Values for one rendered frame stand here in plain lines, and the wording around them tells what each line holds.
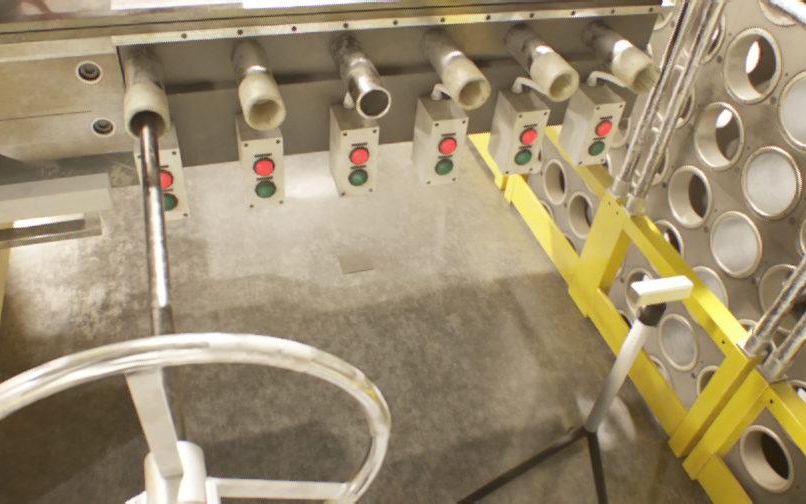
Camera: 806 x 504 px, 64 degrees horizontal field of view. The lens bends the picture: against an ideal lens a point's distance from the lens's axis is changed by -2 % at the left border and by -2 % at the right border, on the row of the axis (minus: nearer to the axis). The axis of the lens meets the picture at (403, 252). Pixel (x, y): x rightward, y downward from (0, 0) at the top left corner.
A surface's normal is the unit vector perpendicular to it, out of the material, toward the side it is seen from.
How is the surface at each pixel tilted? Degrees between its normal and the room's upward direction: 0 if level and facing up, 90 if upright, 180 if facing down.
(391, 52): 90
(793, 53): 90
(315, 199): 0
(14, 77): 90
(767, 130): 90
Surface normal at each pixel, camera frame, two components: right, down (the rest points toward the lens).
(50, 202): 0.31, 0.67
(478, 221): 0.08, -0.72
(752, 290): -0.95, 0.15
